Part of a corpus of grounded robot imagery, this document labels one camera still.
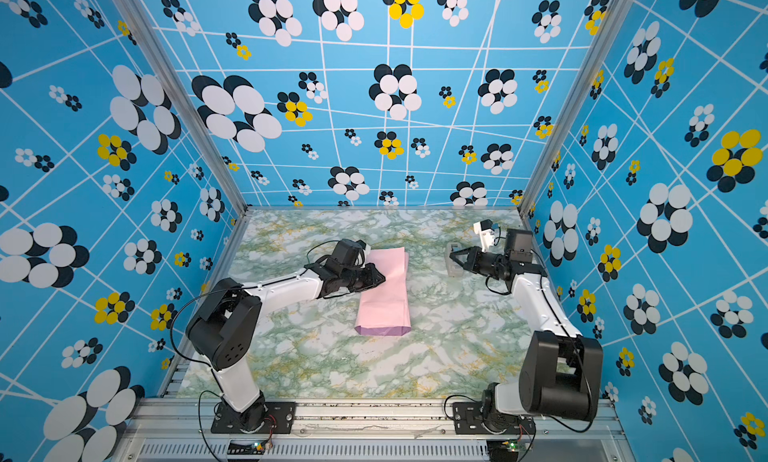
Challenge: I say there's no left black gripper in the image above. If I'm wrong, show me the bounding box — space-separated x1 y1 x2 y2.
341 264 387 293

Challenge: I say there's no purple wrapping paper sheet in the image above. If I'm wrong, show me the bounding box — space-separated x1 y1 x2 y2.
355 247 411 336

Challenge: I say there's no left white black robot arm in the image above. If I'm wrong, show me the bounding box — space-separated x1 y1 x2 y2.
186 238 386 433

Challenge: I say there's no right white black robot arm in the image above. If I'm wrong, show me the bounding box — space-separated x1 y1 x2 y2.
449 219 603 434

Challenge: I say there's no white tape dispenser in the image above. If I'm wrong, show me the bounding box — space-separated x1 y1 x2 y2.
444 242 464 278

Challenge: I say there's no right green circuit board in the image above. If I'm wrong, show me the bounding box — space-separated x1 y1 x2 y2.
486 440 520 461

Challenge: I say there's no green circuit board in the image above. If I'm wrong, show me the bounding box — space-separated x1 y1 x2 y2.
486 440 520 461
227 440 272 456

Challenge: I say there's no left green circuit board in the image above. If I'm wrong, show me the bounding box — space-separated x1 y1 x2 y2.
227 440 272 456

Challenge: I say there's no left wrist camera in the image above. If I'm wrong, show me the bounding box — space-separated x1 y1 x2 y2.
355 240 372 266

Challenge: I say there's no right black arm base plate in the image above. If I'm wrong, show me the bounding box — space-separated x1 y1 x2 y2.
449 401 536 437

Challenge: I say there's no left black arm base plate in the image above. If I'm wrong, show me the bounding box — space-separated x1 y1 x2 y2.
211 401 297 435

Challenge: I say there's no aluminium front rail frame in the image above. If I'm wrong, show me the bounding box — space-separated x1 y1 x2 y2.
114 398 637 461

